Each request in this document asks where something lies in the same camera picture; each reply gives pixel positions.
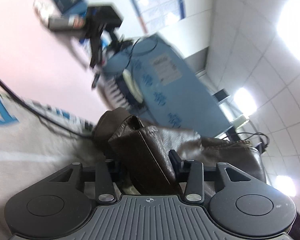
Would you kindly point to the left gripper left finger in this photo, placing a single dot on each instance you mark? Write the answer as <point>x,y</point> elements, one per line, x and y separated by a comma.
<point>104,188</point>

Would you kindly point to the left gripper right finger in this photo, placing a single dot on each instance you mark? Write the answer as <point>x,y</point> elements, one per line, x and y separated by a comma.
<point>190,172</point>

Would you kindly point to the light blue cardboard box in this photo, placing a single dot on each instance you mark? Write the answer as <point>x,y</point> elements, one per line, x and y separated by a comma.
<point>150,80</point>

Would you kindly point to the wall poster blue frame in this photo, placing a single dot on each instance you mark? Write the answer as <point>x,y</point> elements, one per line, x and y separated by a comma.
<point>153,15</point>

